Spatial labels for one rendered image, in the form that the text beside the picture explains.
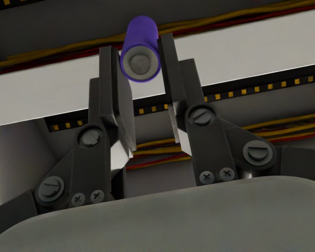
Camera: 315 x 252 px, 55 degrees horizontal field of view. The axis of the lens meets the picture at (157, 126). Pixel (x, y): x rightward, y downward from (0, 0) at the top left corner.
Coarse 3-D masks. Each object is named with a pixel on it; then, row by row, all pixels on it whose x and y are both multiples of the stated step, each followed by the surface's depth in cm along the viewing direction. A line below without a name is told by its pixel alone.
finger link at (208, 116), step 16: (192, 112) 11; (208, 112) 11; (192, 128) 10; (208, 128) 10; (192, 144) 10; (208, 144) 10; (224, 144) 10; (192, 160) 10; (208, 160) 9; (224, 160) 9; (208, 176) 9; (224, 176) 9
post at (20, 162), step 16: (16, 128) 47; (32, 128) 52; (0, 144) 42; (16, 144) 46; (32, 144) 51; (48, 144) 57; (0, 160) 41; (16, 160) 45; (32, 160) 50; (48, 160) 55; (0, 176) 40; (16, 176) 44; (32, 176) 49; (0, 192) 40; (16, 192) 43
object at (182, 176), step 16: (272, 128) 55; (288, 128) 48; (304, 128) 48; (144, 144) 53; (160, 144) 54; (176, 144) 57; (272, 144) 50; (288, 144) 49; (304, 144) 48; (128, 160) 55; (144, 160) 54; (160, 160) 48; (176, 160) 49; (128, 176) 50; (144, 176) 49; (160, 176) 48; (176, 176) 47; (192, 176) 46; (128, 192) 46; (144, 192) 45
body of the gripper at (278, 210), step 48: (192, 192) 8; (240, 192) 8; (288, 192) 8; (0, 240) 8; (48, 240) 8; (96, 240) 8; (144, 240) 7; (192, 240) 7; (240, 240) 7; (288, 240) 7
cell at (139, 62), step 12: (132, 24) 16; (144, 24) 16; (132, 36) 14; (144, 36) 14; (156, 36) 15; (132, 48) 13; (144, 48) 13; (156, 48) 13; (120, 60) 13; (132, 60) 13; (144, 60) 13; (156, 60) 13; (132, 72) 13; (144, 72) 13; (156, 72) 13
